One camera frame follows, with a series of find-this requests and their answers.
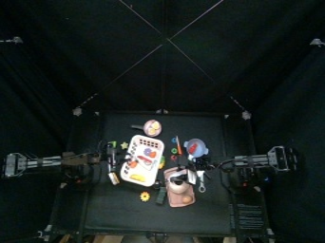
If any white printed label sheet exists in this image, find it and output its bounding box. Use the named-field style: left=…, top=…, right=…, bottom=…
left=235, top=202, right=265, bottom=232

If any white slotted toy tray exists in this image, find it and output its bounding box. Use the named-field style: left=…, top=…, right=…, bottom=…
left=119, top=134, right=166, bottom=188

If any black toy utensil handle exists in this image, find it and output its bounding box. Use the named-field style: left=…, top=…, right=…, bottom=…
left=155, top=186, right=167, bottom=205

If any blue toy pot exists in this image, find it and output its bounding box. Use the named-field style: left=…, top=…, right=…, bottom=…
left=183, top=138, right=211, bottom=161

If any yellow toy flower slice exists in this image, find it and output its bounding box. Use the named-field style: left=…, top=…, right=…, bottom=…
left=138, top=191, right=151, bottom=203

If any pink toy pan with egg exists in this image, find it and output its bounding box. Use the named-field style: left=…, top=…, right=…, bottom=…
left=130, top=119, right=163, bottom=138

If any yellow toy banana piece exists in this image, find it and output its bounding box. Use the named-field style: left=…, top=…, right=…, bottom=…
left=128, top=174, right=147, bottom=183

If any pink toy cutting board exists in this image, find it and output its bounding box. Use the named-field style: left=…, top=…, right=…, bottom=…
left=162, top=166, right=199, bottom=209

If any toy cleaver with tan blade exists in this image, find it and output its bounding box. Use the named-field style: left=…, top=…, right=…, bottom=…
left=108, top=164, right=120, bottom=186

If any red toy knife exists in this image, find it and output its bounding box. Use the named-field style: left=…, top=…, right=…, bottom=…
left=136, top=155, right=155, bottom=166

